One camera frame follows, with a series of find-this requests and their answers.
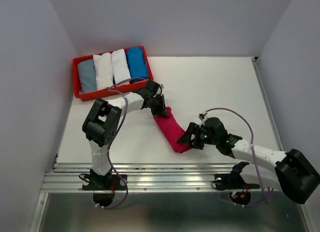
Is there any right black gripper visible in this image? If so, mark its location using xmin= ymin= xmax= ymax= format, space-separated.
xmin=175 ymin=122 xmax=218 ymax=150

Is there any pink t-shirt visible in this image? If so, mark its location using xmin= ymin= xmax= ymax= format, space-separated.
xmin=153 ymin=107 xmax=191 ymax=154

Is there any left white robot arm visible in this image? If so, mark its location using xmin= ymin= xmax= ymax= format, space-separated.
xmin=82 ymin=80 xmax=169 ymax=189

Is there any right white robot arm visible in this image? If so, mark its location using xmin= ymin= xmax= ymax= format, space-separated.
xmin=177 ymin=117 xmax=320 ymax=204

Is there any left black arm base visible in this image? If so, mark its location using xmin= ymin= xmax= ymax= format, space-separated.
xmin=78 ymin=173 xmax=126 ymax=191

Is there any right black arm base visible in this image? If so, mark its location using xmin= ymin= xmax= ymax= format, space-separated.
xmin=211 ymin=162 xmax=260 ymax=191

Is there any blue rolled t-shirt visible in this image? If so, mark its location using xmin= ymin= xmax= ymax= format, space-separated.
xmin=126 ymin=47 xmax=150 ymax=83

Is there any white textured rolled t-shirt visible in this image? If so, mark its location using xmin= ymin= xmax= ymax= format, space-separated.
xmin=93 ymin=53 xmax=114 ymax=91

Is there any grey rolled t-shirt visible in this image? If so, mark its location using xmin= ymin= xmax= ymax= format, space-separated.
xmin=77 ymin=59 xmax=97 ymax=94

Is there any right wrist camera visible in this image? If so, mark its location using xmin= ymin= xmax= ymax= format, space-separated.
xmin=198 ymin=113 xmax=208 ymax=125

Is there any aluminium mounting rail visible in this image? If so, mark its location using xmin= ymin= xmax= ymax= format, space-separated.
xmin=41 ymin=163 xmax=305 ymax=194

